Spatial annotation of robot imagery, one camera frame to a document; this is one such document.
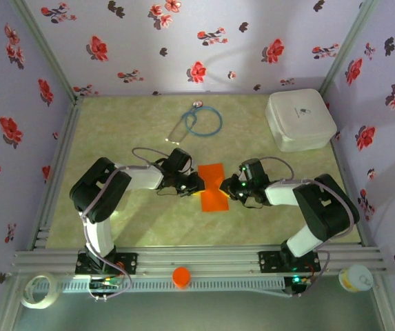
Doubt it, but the orange paper sheet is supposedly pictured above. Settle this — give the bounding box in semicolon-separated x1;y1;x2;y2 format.
196;163;231;213

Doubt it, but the blue tube stethoscope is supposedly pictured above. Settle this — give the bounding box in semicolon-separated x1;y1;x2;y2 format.
165;99;223;145

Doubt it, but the white lidded plastic box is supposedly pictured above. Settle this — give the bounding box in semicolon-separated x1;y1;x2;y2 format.
264;88;338;153

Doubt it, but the orange plastic cap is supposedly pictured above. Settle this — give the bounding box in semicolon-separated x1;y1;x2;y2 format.
172;266;192;290

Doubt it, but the yellow-white tape roll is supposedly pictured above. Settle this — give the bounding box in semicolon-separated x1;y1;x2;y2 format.
338;264;374;293

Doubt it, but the clear tape roll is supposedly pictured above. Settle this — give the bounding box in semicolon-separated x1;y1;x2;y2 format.
20;273;62;310

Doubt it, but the grey right arm cable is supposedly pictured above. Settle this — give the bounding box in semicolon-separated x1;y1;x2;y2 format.
258;156;361;298

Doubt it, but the aluminium mounting rail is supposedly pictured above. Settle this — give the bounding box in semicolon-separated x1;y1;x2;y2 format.
10;245;389;277

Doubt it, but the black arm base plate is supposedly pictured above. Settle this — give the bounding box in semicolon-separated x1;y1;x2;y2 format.
258;250;322;273
75;251;139;276

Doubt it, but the white slotted cable duct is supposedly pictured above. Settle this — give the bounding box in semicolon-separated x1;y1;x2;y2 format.
59;277;286;294

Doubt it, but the aluminium side rail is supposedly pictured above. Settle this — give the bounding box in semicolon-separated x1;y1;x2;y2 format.
328;137;371;248
27;96;85;250

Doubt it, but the small circuit board with wires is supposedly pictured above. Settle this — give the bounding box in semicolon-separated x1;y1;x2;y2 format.
89;278;122;290
285;274;314;297

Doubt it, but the aluminium frame post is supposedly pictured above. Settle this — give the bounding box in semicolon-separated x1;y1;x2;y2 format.
372;275;395;331
10;0;83;104
319;0;381;97
0;275;24;331

